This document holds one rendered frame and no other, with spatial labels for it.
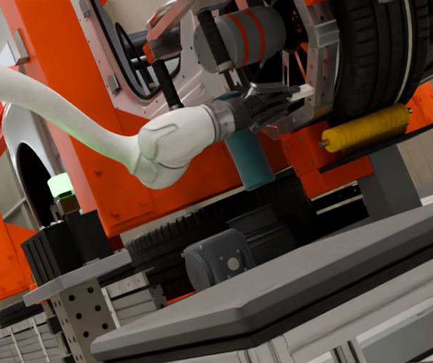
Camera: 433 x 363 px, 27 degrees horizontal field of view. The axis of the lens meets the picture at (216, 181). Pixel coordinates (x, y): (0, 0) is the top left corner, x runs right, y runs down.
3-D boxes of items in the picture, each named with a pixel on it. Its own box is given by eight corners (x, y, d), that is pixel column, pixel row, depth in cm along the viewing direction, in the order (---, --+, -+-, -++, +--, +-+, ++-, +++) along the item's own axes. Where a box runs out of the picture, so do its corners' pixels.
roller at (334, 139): (421, 117, 232) (412, 96, 232) (330, 153, 219) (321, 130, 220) (408, 123, 237) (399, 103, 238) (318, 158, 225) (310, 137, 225)
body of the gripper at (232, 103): (235, 140, 203) (269, 129, 207) (235, 109, 198) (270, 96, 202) (217, 125, 209) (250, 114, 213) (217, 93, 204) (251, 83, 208)
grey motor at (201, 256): (367, 296, 257) (319, 183, 259) (244, 356, 239) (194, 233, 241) (335, 302, 273) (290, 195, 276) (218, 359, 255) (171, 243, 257)
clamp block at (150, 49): (184, 49, 244) (176, 31, 244) (154, 57, 240) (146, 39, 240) (177, 55, 248) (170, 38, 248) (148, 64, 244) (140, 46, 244)
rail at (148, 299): (194, 330, 268) (166, 261, 270) (166, 343, 264) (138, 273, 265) (32, 360, 491) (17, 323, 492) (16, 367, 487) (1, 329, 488)
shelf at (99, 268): (132, 261, 203) (127, 248, 203) (63, 289, 196) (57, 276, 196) (85, 283, 242) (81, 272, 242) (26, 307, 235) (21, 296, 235)
